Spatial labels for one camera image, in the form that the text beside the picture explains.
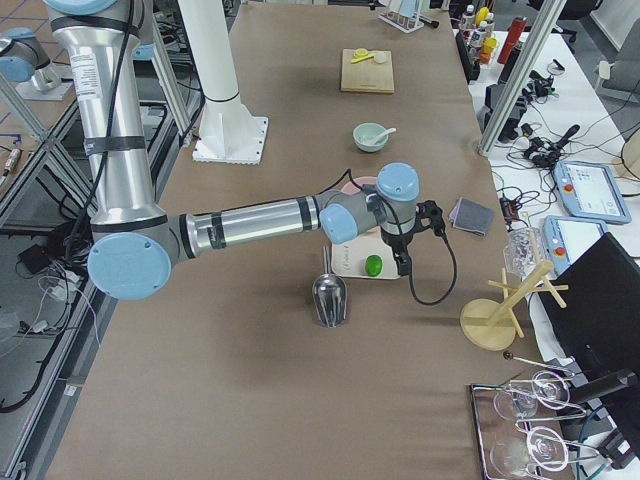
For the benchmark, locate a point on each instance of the white wire dish rack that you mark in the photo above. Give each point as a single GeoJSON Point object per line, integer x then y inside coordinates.
{"type": "Point", "coordinates": [405, 15]}

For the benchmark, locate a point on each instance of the aluminium frame post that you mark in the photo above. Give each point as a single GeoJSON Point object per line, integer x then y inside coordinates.
{"type": "Point", "coordinates": [546, 19]}

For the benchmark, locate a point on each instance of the pink bowl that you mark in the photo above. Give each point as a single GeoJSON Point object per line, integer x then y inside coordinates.
{"type": "Point", "coordinates": [350, 188]}

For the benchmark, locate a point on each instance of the metal ice scoop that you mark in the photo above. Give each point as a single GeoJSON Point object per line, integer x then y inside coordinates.
{"type": "Point", "coordinates": [329, 293]}

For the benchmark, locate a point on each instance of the wooden cutting board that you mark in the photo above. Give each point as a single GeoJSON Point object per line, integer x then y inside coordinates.
{"type": "Point", "coordinates": [367, 76]}

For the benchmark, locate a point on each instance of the red bottle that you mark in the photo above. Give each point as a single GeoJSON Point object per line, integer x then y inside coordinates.
{"type": "Point", "coordinates": [514, 32]}

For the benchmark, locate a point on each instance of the black monitor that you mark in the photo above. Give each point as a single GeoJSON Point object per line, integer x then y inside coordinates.
{"type": "Point", "coordinates": [599, 326]}

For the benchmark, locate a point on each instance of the green lime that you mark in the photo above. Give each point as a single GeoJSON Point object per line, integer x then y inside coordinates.
{"type": "Point", "coordinates": [373, 265]}

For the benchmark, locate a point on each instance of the grey cleaning cloth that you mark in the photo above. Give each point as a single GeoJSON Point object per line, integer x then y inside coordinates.
{"type": "Point", "coordinates": [475, 215]}

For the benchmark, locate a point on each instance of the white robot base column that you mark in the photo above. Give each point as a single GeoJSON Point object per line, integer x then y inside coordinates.
{"type": "Point", "coordinates": [228, 132]}

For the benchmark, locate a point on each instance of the white steamed bun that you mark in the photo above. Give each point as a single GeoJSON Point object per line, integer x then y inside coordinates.
{"type": "Point", "coordinates": [380, 57]}

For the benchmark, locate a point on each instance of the upper wine glass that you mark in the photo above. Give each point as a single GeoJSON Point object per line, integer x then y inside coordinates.
{"type": "Point", "coordinates": [520, 399]}

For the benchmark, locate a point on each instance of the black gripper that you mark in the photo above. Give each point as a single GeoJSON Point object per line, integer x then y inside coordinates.
{"type": "Point", "coordinates": [395, 240]}

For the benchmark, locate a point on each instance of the wooden cup tree stand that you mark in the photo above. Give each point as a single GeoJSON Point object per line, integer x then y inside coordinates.
{"type": "Point", "coordinates": [493, 325]}

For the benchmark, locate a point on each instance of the lower wine glass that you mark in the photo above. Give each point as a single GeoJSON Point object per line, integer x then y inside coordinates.
{"type": "Point", "coordinates": [531, 455]}

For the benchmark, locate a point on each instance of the cream serving tray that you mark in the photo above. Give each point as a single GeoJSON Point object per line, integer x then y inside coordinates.
{"type": "Point", "coordinates": [349, 258]}

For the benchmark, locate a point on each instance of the yellow plastic knife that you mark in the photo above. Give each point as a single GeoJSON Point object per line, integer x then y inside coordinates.
{"type": "Point", "coordinates": [360, 59]}

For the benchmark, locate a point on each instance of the metal wine glass rack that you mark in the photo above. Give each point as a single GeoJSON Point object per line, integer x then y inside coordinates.
{"type": "Point", "coordinates": [516, 425]}

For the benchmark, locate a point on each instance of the white plastic spoon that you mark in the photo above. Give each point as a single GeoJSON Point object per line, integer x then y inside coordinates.
{"type": "Point", "coordinates": [372, 140]}

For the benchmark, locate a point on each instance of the mint green bowl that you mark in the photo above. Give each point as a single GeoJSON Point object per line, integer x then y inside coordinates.
{"type": "Point", "coordinates": [365, 130]}

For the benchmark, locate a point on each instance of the near teach pendant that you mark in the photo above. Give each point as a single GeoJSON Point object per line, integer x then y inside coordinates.
{"type": "Point", "coordinates": [568, 238]}

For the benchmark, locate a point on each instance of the far teach pendant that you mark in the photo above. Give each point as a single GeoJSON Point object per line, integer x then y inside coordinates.
{"type": "Point", "coordinates": [590, 191]}

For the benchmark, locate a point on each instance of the teach pendant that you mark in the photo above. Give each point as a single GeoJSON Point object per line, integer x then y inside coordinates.
{"type": "Point", "coordinates": [568, 238]}
{"type": "Point", "coordinates": [590, 191]}

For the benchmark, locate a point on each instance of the clear glass mug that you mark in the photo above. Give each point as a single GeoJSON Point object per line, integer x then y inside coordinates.
{"type": "Point", "coordinates": [524, 250]}

